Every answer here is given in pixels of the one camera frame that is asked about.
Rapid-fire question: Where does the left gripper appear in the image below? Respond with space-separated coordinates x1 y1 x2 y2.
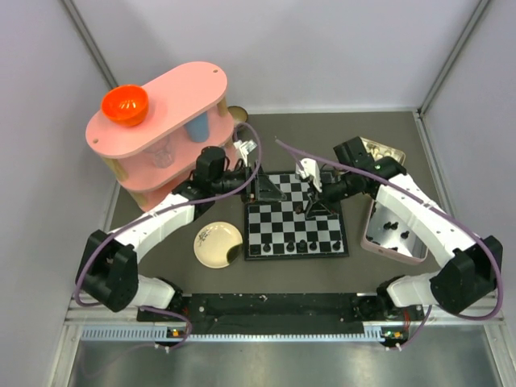
211 160 286 206

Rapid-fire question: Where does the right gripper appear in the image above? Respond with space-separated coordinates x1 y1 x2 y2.
305 170 357 217

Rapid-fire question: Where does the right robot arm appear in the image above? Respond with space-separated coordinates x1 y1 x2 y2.
296 137 503 319

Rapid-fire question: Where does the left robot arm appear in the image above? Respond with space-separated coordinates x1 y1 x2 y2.
74 147 286 320

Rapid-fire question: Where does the black chess pieces heap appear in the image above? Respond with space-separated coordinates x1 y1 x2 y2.
367 220 410 252

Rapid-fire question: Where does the white chess pieces heap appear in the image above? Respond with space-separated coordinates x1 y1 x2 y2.
368 144 393 160

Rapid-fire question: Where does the black white chessboard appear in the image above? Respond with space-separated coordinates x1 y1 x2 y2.
243 172 349 261

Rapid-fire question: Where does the cream plate with flower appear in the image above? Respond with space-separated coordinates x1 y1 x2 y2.
193 222 243 269

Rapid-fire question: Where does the pink tin box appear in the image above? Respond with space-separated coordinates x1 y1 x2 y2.
360 201 428 265

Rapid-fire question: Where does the brown ceramic bowl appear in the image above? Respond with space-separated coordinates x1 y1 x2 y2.
228 106 248 127

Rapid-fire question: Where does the yellow tin box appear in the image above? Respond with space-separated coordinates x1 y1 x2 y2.
361 137 406 165

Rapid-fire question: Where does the upper blue cup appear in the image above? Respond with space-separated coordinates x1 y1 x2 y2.
185 112 210 143

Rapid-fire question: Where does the clear drinking glass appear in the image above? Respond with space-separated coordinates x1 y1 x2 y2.
144 135 175 169

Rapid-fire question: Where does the pink wooden shelf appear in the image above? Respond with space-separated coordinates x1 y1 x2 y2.
85 61 237 211

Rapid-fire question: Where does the orange bowl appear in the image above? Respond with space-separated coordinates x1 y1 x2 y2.
100 85 149 127

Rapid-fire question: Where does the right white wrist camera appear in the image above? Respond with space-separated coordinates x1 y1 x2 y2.
295 158 323 193

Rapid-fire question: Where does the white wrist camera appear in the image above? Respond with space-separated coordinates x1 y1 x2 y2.
233 139 257 166
295 158 323 193

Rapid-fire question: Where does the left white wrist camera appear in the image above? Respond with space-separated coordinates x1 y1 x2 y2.
233 139 257 166

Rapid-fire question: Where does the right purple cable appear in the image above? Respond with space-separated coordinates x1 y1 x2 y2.
273 139 505 351

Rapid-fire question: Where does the purple cable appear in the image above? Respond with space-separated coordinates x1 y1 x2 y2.
273 139 505 351
74 123 265 350

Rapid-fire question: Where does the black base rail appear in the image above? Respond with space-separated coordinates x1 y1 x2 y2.
136 292 427 335

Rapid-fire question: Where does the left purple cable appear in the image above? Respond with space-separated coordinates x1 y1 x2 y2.
74 123 265 350

